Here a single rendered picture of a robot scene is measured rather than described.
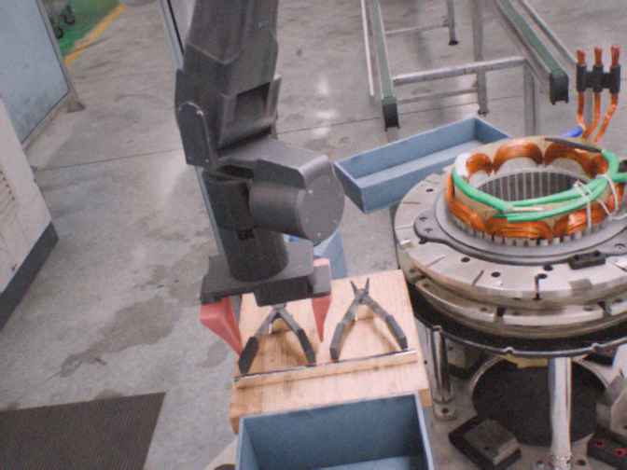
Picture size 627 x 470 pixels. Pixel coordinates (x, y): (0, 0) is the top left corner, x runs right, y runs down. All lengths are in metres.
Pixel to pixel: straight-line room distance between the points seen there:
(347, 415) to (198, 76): 0.34
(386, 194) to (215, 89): 0.52
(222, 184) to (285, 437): 0.25
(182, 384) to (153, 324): 0.39
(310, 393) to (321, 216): 0.19
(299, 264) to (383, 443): 0.19
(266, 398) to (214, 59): 0.33
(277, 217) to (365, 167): 0.57
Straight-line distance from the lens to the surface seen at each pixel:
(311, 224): 0.59
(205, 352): 2.57
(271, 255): 0.67
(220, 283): 0.69
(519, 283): 0.77
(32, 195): 3.46
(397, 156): 1.17
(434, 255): 0.82
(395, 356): 0.72
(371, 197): 1.05
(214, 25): 0.58
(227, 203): 0.64
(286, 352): 0.77
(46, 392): 2.70
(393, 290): 0.82
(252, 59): 0.59
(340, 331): 0.73
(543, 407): 1.08
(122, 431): 2.39
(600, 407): 0.96
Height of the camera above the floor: 1.55
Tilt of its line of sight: 30 degrees down
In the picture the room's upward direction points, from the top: 12 degrees counter-clockwise
